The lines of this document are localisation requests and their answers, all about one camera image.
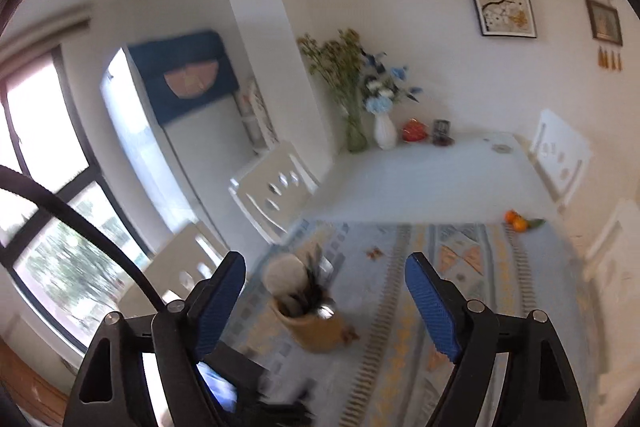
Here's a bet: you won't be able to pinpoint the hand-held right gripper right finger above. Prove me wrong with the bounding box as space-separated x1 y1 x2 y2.
404 251 589 427

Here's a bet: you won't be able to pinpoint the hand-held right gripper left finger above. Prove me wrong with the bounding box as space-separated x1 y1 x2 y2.
62 251 248 427

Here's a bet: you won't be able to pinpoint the bamboo utensil holder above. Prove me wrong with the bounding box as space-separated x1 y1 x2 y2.
271 291 352 354

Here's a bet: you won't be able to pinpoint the patterned blue-grey tablecloth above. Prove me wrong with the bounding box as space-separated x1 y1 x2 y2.
220 219 592 427

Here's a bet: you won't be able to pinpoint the white dining chair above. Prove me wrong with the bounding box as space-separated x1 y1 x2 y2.
529 108 592 208
584 201 640 310
117 221 232 315
229 141 322 245

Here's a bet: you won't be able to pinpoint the white refrigerator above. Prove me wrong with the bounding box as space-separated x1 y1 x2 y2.
99 47 262 234

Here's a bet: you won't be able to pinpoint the small dark jar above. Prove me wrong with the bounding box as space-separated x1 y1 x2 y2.
431 119 454 148

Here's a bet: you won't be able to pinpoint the red ornament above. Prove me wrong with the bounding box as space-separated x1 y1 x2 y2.
401 118 430 144

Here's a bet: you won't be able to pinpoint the patterned rack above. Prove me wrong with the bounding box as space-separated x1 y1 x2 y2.
234 76 279 154

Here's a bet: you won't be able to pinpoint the black framed window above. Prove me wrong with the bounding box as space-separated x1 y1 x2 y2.
0 46 152 359

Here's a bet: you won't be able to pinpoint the blue artificial flowers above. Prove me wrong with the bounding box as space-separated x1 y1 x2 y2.
359 51 424 116

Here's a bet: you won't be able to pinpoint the blue refrigerator cover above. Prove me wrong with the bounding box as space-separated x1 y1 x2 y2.
126 29 242 126

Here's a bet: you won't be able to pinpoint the dried yellow-green flowers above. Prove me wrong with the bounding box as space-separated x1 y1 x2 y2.
296 28 369 118

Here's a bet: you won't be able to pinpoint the small framed picture with ornaments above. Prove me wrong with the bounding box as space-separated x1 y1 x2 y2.
585 0 624 71

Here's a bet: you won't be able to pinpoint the black cable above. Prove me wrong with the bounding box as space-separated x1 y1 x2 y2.
0 164 167 314

